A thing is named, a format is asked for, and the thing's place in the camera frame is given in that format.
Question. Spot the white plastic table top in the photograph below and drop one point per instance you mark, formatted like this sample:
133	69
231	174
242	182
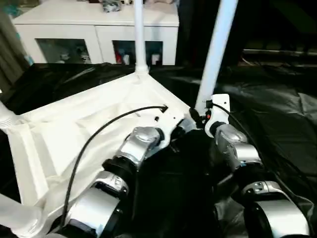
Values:
64	129

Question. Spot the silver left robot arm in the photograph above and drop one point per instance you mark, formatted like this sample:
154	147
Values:
129	153

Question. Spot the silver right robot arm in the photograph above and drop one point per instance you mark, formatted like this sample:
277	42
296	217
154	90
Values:
242	153

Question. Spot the black mat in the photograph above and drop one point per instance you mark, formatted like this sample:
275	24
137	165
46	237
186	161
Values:
277	109

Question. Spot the white glass-door cabinet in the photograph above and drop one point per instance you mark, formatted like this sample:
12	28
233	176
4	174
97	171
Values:
74	25

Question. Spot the grey curtain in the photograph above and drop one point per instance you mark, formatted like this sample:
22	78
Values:
10	49

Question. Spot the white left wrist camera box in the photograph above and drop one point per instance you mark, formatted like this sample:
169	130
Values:
169	119

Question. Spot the black metal rail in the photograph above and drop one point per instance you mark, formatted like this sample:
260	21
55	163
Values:
280	51

